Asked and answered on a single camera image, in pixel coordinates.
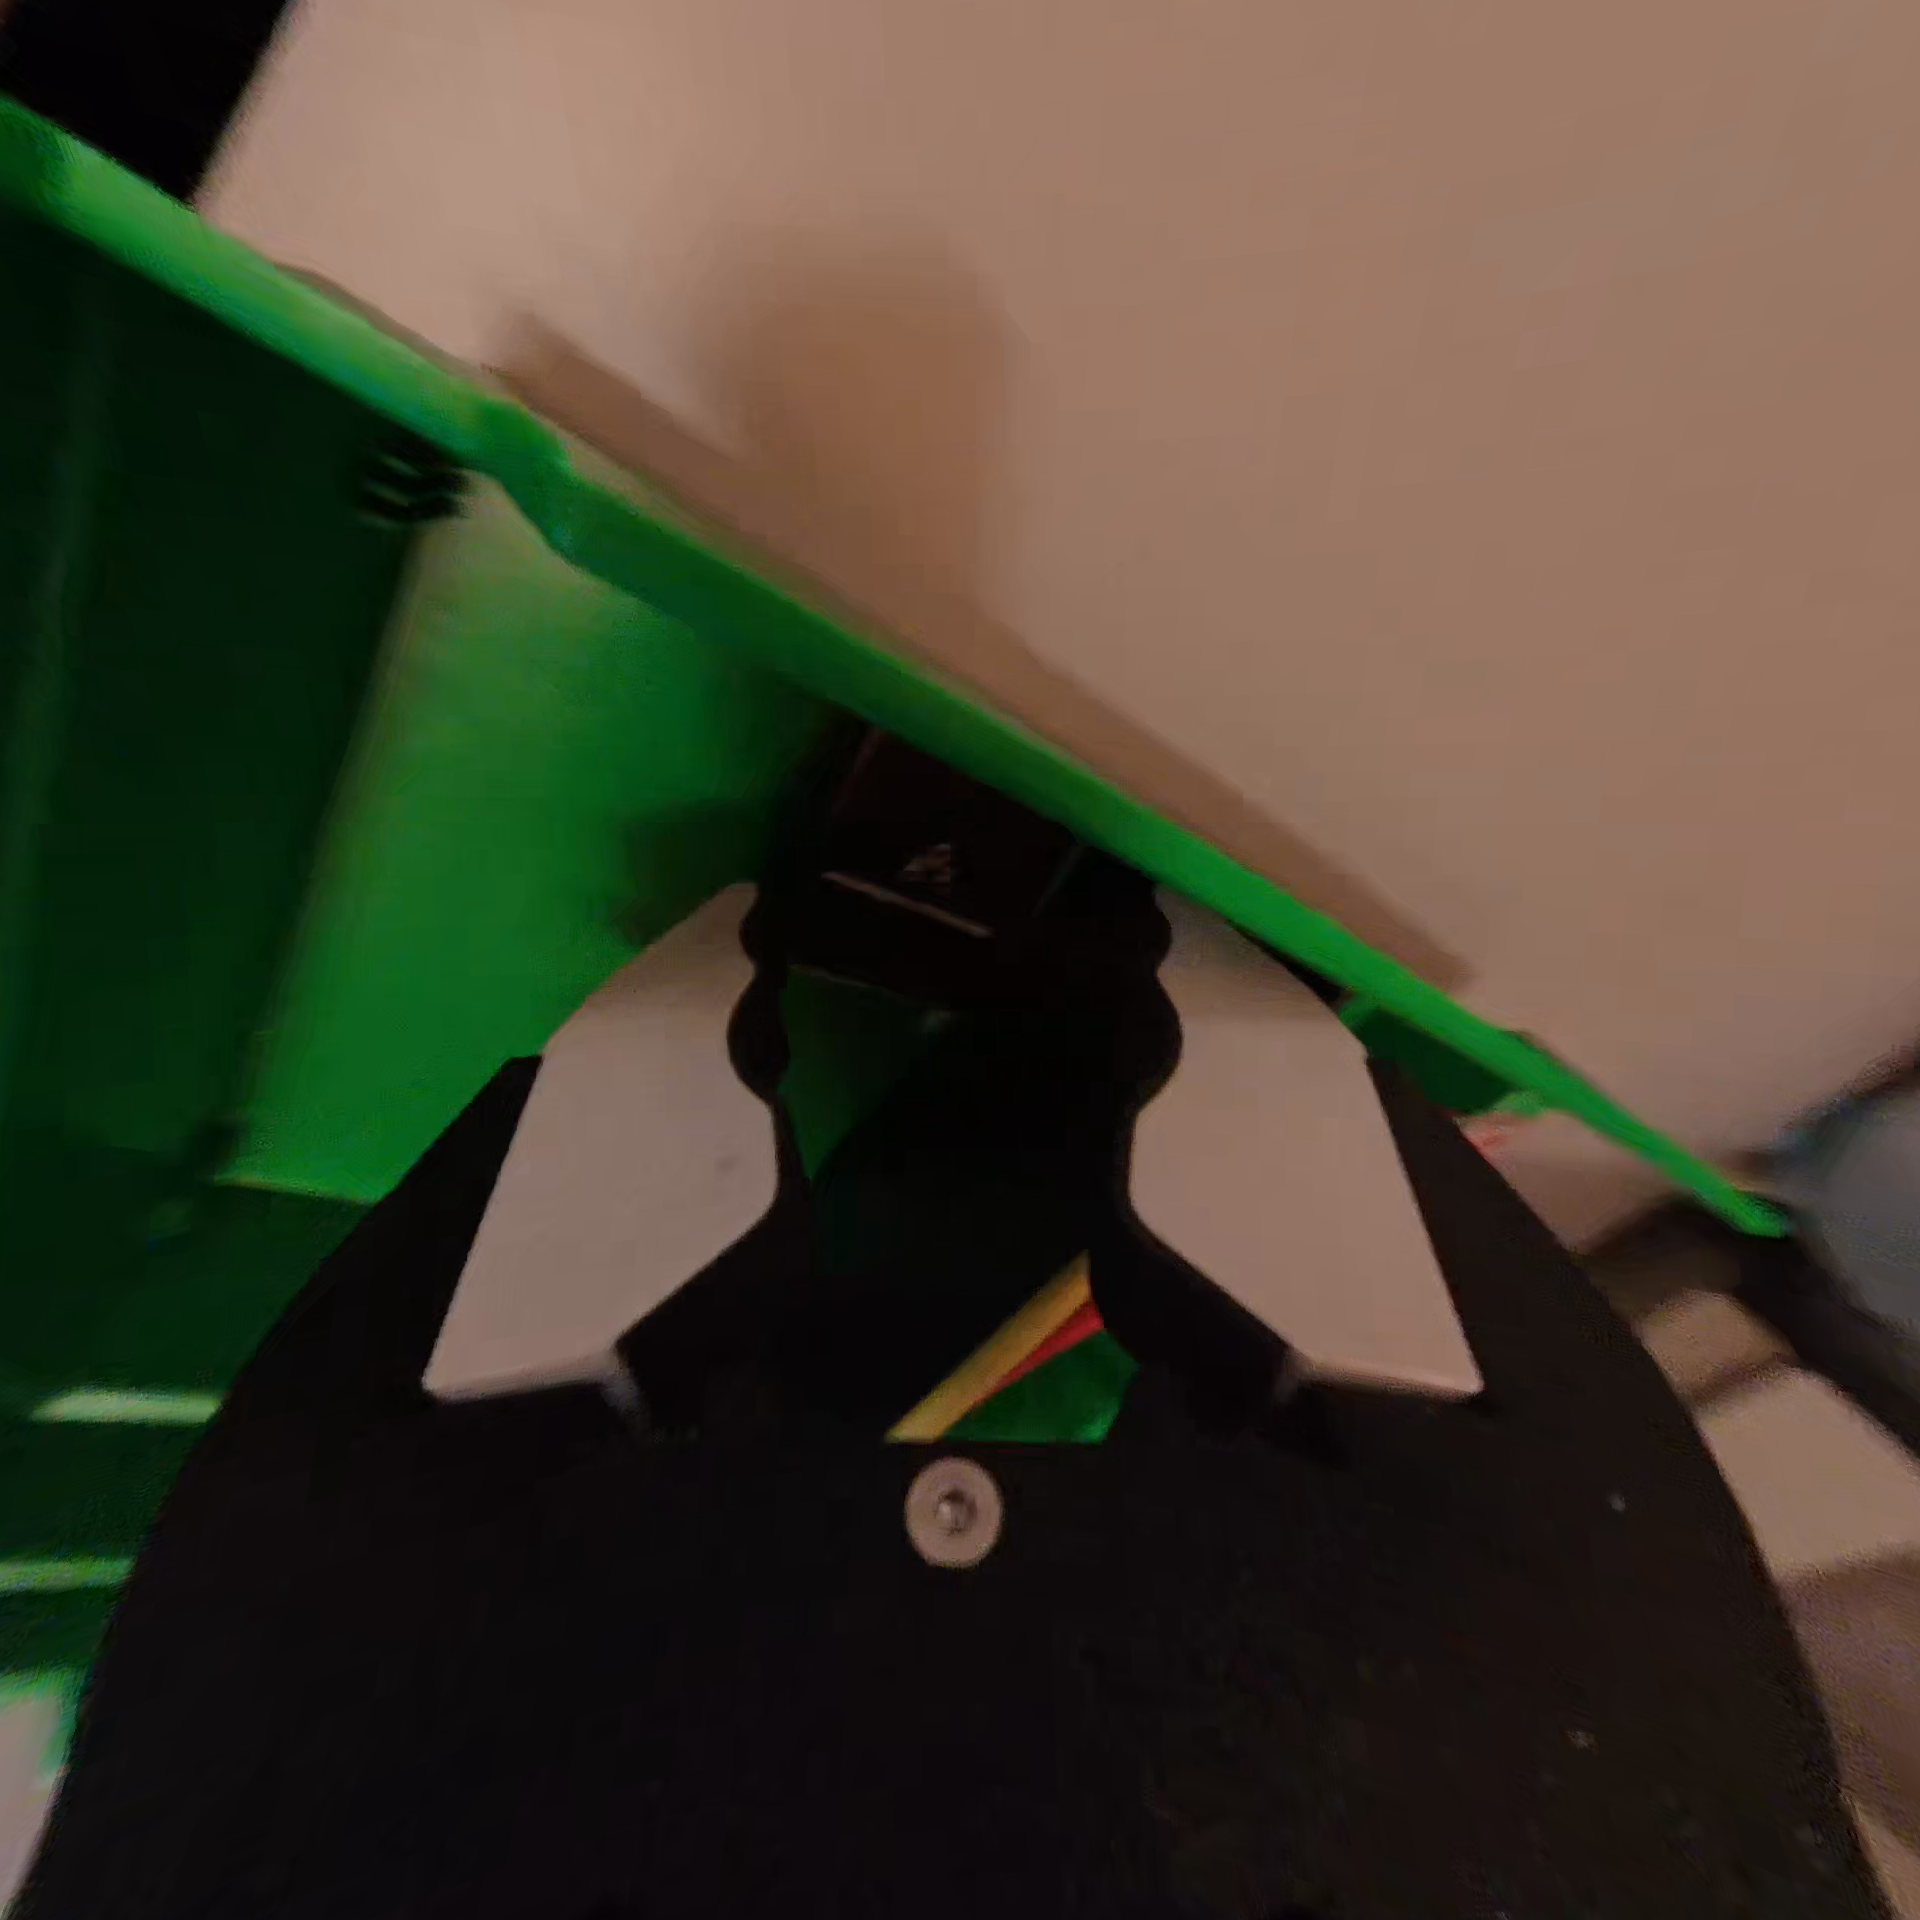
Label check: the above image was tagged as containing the yellow ethernet cable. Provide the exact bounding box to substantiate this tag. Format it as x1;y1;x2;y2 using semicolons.
887;1255;1098;1444

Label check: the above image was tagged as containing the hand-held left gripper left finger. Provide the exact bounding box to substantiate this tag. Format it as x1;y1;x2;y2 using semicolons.
420;879;806;1406

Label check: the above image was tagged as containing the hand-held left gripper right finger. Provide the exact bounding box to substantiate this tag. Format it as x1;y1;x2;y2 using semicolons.
1087;900;1491;1406

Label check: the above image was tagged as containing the red ethernet cable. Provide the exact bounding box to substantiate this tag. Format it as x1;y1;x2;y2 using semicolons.
955;1295;1117;1435

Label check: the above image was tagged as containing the black ethernet splitter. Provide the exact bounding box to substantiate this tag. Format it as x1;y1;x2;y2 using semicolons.
742;719;1177;1038

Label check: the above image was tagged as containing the green plastic bin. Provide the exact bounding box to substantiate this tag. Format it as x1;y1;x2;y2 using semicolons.
0;101;1805;1771

